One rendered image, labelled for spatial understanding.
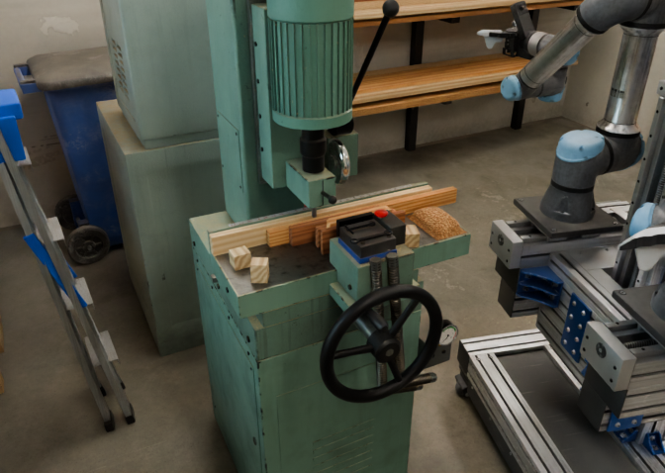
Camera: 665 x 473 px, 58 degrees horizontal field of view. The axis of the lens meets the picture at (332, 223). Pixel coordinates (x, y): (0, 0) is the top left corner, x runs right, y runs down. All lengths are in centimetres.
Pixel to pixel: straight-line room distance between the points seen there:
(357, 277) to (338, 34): 49
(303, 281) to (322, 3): 57
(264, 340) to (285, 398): 19
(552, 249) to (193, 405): 136
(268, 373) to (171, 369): 111
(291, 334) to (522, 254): 75
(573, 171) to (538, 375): 76
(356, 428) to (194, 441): 71
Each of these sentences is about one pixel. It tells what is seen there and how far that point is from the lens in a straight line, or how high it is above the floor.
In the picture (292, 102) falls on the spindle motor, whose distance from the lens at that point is 126.
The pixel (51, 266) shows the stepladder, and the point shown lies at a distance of 194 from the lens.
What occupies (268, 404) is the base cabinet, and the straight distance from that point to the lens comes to 149.
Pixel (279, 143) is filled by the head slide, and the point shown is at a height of 111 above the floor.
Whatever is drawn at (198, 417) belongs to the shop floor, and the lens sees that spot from 229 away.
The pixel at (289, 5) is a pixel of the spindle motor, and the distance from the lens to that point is 121.
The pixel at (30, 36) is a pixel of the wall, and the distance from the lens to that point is 346.
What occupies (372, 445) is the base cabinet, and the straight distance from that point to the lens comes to 178.
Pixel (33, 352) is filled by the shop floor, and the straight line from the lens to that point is 277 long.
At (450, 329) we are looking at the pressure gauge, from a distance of 155.
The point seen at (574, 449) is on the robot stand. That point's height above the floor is 21.
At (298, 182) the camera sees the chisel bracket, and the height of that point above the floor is 104.
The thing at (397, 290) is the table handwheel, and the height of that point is 95.
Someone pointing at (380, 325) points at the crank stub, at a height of 93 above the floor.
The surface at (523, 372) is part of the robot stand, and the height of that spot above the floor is 21.
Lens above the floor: 163
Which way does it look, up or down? 29 degrees down
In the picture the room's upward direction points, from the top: straight up
